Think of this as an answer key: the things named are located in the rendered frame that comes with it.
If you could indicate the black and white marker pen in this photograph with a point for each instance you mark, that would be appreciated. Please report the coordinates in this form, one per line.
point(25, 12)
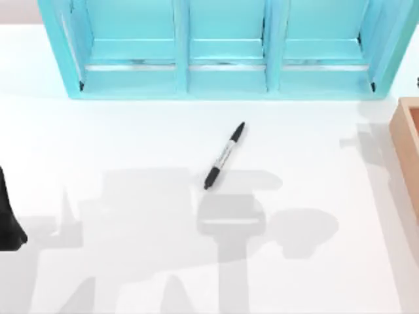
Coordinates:
point(224, 156)

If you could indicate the light blue rack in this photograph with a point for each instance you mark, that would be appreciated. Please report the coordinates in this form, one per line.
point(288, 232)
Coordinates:
point(226, 49)

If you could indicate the shallow salmon-coloured box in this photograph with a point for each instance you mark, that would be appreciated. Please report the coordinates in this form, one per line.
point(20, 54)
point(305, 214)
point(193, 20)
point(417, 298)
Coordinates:
point(407, 137)

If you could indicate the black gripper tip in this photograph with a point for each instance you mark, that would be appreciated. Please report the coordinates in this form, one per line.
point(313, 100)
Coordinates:
point(7, 222)

